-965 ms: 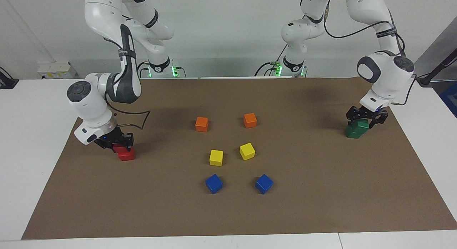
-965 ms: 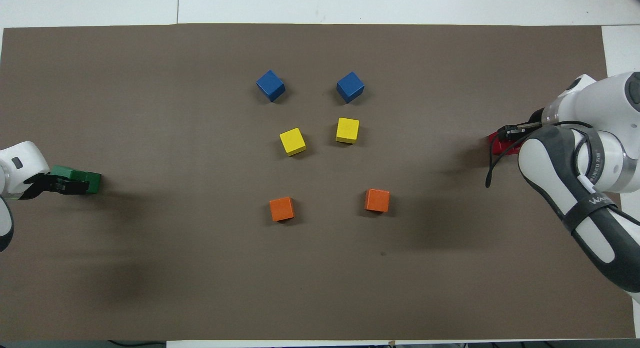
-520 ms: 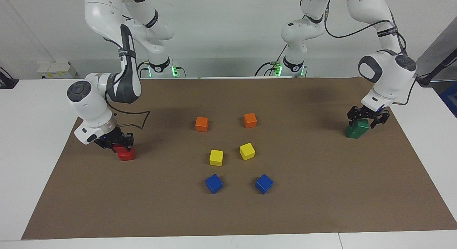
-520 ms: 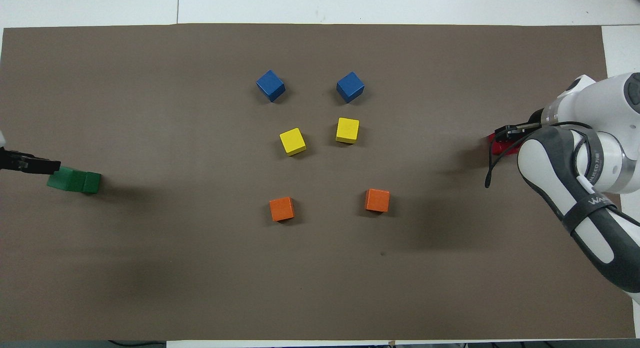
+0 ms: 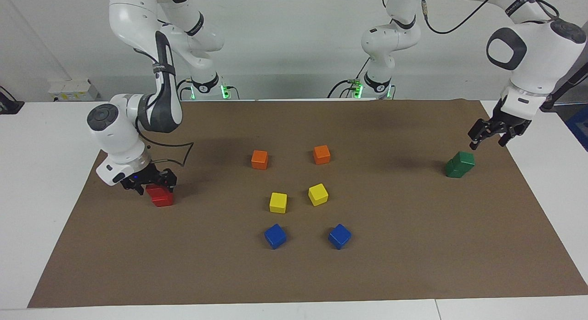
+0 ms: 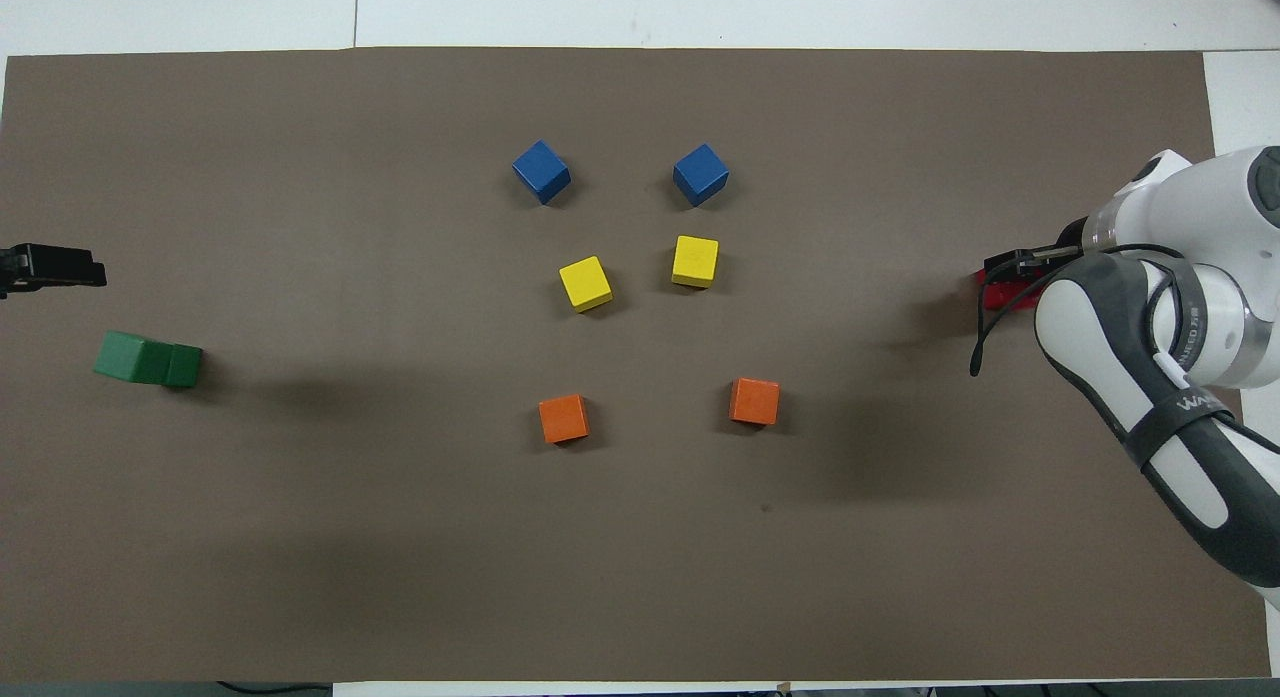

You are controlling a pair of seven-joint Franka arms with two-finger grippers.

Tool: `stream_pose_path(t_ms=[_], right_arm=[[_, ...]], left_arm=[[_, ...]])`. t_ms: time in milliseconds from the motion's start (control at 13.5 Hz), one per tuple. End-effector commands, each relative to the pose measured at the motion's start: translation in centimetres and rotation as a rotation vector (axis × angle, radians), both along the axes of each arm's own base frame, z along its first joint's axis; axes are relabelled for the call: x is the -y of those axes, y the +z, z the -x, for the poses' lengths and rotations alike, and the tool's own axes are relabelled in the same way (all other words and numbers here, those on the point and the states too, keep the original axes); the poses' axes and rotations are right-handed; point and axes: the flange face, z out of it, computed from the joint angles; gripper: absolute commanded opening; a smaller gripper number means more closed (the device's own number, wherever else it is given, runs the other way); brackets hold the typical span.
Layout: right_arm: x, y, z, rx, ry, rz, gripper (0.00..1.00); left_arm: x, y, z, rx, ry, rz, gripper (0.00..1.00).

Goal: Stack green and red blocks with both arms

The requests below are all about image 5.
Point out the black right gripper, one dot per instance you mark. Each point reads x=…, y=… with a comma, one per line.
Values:
x=149, y=175

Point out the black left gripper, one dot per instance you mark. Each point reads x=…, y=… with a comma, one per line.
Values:
x=507, y=121

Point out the red wooden block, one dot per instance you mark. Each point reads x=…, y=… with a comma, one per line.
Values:
x=163, y=201
x=158, y=190

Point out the green wooden block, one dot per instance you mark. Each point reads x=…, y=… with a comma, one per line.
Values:
x=465, y=158
x=452, y=171

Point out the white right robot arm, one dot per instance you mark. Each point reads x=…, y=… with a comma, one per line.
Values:
x=117, y=127

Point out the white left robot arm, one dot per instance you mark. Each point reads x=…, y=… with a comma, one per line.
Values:
x=542, y=58

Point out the black tripod stand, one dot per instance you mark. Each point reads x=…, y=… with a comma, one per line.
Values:
x=553, y=100

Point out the blue box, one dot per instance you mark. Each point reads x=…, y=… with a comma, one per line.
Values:
x=579, y=127

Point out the orange wooden block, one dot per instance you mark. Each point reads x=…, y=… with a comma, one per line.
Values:
x=321, y=154
x=259, y=159

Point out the yellow wooden block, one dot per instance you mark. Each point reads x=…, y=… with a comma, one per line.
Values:
x=278, y=203
x=318, y=194

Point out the blue wooden block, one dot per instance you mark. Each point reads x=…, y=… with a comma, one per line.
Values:
x=340, y=236
x=275, y=236

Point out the brown table mat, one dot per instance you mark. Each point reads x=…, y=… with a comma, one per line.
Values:
x=413, y=242

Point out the black stand foot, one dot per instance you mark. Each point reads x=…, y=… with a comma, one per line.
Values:
x=9, y=106

